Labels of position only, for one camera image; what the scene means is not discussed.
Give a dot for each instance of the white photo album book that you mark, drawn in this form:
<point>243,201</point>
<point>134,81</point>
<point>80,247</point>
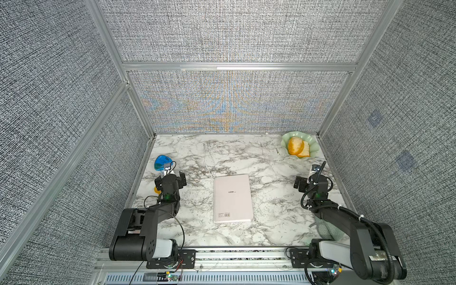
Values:
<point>232,201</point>

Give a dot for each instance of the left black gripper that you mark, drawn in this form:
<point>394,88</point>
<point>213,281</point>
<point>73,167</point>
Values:
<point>180,181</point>

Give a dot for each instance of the green glass plate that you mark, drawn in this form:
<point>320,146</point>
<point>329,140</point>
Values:
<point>314,147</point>

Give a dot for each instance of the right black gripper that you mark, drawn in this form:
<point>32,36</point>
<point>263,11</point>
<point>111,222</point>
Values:
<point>303,182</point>

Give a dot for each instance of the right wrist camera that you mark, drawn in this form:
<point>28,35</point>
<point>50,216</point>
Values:
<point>315,168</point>

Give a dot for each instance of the bread piece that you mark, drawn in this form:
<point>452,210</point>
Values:
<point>298,147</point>

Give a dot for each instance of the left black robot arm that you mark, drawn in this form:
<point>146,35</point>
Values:
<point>135,237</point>

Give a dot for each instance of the aluminium front rail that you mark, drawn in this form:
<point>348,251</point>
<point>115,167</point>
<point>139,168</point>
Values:
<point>213,266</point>

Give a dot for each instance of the green folded cloth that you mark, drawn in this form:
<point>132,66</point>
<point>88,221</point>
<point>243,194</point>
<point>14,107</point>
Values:
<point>327,230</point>

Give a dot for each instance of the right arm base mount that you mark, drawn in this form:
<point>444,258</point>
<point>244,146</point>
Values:
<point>318,270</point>

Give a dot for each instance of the blue lidded cup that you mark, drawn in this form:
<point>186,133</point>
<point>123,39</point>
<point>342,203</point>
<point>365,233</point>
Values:
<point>160,161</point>

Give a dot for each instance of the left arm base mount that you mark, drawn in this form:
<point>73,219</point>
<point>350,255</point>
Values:
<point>183,260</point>

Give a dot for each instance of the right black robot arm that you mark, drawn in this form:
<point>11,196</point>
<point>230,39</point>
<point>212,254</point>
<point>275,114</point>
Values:
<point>373,252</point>

